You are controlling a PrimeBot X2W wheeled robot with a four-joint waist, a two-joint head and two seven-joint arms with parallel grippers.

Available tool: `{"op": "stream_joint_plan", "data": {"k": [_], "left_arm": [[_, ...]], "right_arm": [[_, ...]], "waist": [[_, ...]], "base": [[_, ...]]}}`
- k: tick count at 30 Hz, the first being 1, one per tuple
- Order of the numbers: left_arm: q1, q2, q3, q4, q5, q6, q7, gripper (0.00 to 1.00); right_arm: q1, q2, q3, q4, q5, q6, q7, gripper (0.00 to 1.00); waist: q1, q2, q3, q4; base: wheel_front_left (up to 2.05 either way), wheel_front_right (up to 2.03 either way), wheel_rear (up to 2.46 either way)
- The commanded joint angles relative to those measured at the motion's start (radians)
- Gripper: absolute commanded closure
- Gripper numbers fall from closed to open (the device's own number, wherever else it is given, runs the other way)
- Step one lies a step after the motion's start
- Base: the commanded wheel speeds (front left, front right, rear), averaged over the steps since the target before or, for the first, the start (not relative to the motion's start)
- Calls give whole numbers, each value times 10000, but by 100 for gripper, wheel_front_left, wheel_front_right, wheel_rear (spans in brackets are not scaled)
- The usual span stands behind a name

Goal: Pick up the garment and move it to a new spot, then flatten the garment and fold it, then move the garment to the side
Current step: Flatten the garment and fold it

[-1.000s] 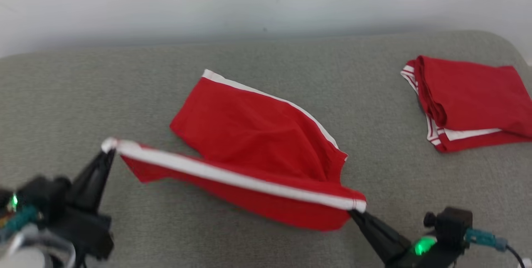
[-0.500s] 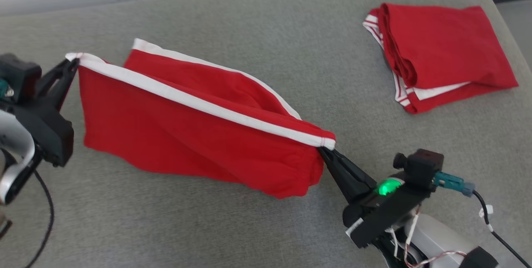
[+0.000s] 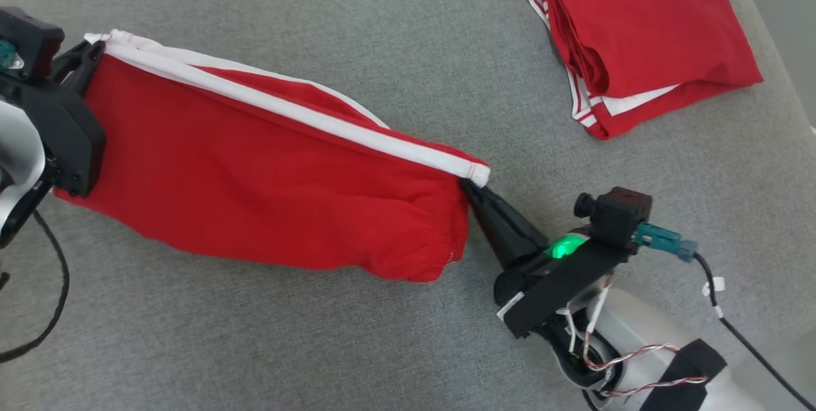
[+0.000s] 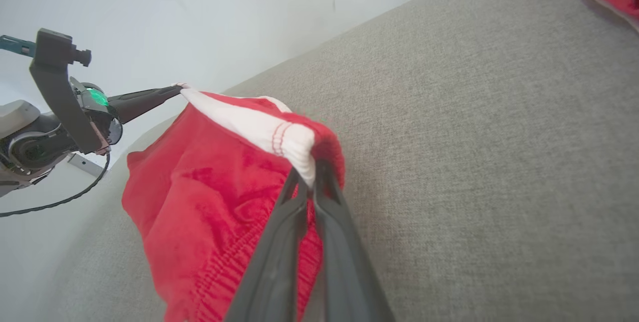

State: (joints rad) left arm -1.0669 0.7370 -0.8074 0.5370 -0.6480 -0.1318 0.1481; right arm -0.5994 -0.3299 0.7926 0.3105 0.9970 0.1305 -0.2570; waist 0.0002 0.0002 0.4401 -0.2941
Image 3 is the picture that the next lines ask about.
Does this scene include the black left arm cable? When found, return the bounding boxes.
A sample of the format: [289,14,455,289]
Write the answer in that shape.
[0,207,71,364]

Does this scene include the teal right camera connector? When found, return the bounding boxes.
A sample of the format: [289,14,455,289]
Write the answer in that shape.
[634,222,699,263]

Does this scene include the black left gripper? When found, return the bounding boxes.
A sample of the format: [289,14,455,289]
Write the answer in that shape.
[0,40,107,199]

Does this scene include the black strap on right arm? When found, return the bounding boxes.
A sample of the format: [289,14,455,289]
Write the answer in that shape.
[639,338,728,411]

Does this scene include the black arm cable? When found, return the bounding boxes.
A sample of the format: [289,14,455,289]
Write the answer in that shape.
[694,252,816,411]
[0,207,71,364]

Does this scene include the thin white wires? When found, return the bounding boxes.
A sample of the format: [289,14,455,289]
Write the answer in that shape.
[556,273,614,362]

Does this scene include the twisted red white wire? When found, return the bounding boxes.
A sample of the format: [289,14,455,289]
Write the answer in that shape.
[581,343,710,398]

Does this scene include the red shorts with white stripe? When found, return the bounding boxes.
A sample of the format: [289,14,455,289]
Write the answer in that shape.
[54,29,492,284]

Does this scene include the teal camera connector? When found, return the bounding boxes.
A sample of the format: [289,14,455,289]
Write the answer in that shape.
[0,40,25,71]
[634,222,699,263]

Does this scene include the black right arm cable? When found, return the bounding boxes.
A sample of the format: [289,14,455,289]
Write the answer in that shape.
[694,252,816,411]

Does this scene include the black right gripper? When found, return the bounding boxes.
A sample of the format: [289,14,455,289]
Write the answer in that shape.
[460,179,633,340]

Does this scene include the red white basketball jersey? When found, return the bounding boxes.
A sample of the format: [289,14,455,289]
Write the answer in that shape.
[513,0,764,141]

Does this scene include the teal left camera connector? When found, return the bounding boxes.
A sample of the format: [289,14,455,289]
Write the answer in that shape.
[0,40,25,71]

